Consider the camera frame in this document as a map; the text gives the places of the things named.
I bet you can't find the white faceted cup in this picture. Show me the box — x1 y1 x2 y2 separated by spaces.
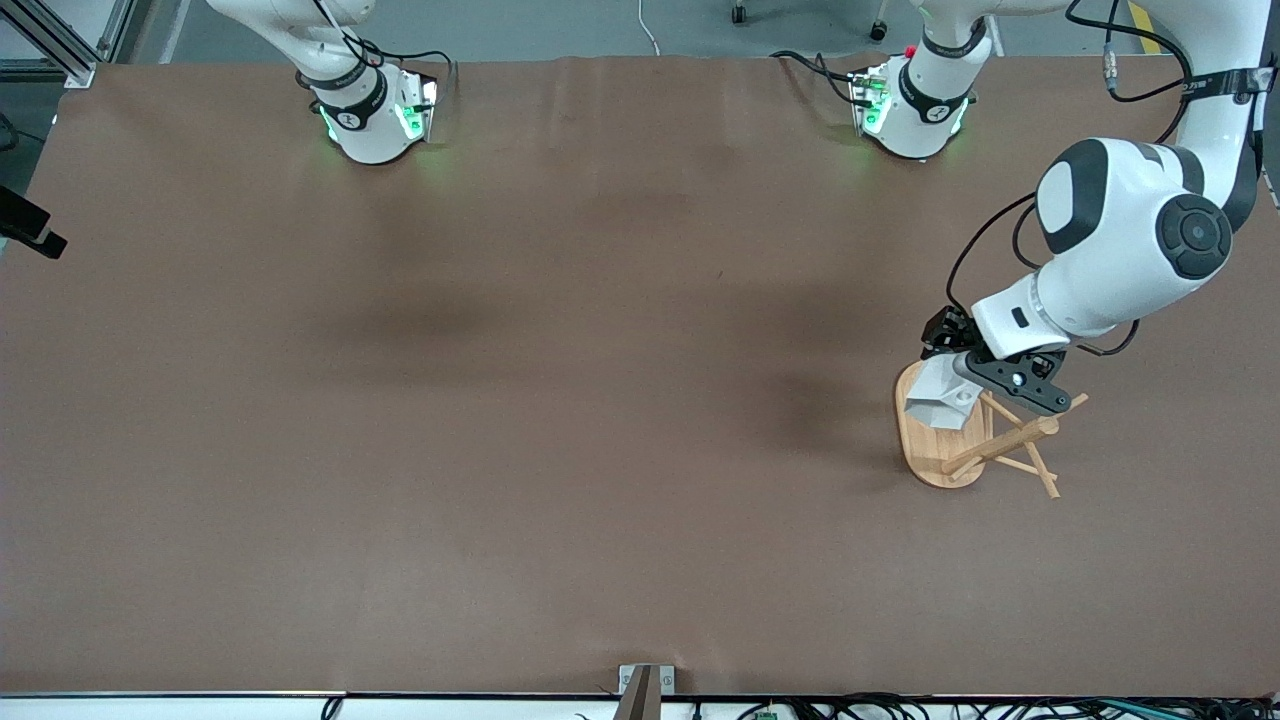
905 355 986 431

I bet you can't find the wooden cup rack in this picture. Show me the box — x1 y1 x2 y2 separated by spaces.
893 358 1089 499

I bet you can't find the brown table cover sheet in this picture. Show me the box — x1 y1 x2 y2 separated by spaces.
0 55 1280 698

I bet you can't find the white table edge strip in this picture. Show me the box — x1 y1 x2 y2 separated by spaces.
0 693 1280 720

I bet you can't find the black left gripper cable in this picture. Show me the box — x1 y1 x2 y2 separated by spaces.
944 0 1198 358

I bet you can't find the aluminium frame profile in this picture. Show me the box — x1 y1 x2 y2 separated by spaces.
0 0 151 89

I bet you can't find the black left arm base cable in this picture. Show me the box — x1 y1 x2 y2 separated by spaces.
770 48 881 109

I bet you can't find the black arm base cable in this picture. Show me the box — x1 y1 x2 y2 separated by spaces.
770 48 881 109
355 35 461 101

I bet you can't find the black cable tangle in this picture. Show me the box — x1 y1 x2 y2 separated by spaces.
785 692 1280 720

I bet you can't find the black right arm base cable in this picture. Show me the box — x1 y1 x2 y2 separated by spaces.
355 35 461 101

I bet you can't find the metal bracket with brown post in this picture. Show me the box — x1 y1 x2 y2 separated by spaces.
618 664 676 720

